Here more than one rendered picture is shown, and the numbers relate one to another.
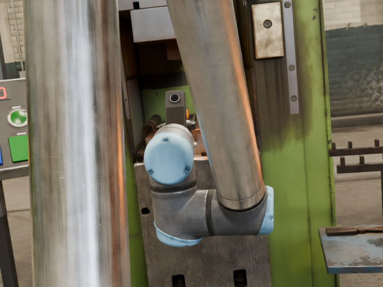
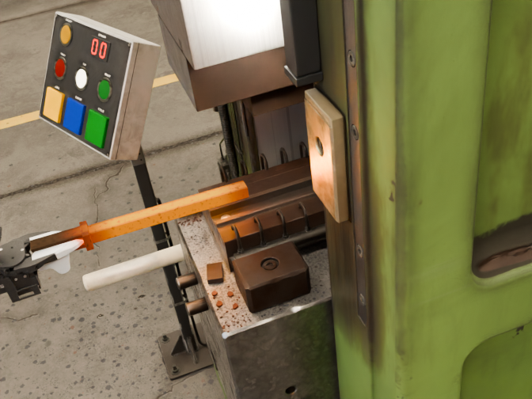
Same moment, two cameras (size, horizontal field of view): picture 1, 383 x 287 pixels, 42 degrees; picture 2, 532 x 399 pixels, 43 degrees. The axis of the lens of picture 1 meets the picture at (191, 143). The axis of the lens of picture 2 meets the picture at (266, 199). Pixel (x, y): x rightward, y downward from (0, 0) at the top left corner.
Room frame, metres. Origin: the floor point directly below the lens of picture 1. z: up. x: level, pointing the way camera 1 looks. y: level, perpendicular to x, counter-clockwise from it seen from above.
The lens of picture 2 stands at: (1.31, -0.98, 1.80)
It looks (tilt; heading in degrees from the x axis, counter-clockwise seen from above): 38 degrees down; 73
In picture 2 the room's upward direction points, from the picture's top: 9 degrees counter-clockwise
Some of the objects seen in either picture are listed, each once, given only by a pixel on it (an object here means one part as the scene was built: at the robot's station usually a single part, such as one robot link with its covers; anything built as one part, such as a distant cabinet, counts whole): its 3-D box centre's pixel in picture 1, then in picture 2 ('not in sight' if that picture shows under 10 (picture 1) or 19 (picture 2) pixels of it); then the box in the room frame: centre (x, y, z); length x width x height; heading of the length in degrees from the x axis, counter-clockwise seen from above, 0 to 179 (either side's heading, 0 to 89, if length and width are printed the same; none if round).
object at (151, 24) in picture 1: (170, 27); (293, 29); (1.72, 0.03, 1.32); 0.42 x 0.20 x 0.10; 177
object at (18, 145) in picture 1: (24, 148); (97, 128); (1.37, 0.46, 1.01); 0.07 x 0.05 x 0.07; 112
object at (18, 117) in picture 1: (18, 118); (104, 89); (1.42, 0.48, 1.09); 0.05 x 0.03 x 0.04; 87
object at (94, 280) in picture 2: not in sight; (165, 257); (1.44, 0.39, 0.62); 0.44 x 0.05 x 0.05; 177
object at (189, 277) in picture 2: not in sight; (187, 280); (1.43, 0.01, 0.87); 0.04 x 0.03 x 0.03; 177
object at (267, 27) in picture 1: (267, 31); (327, 156); (1.63, -0.28, 1.27); 0.09 x 0.02 x 0.17; 87
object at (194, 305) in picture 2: not in sight; (196, 306); (1.43, -0.07, 0.87); 0.04 x 0.03 x 0.03; 177
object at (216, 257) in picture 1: (204, 204); (332, 300); (1.73, -0.02, 0.69); 0.56 x 0.38 x 0.45; 177
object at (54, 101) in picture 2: not in sight; (55, 104); (1.30, 0.65, 1.01); 0.07 x 0.05 x 0.07; 112
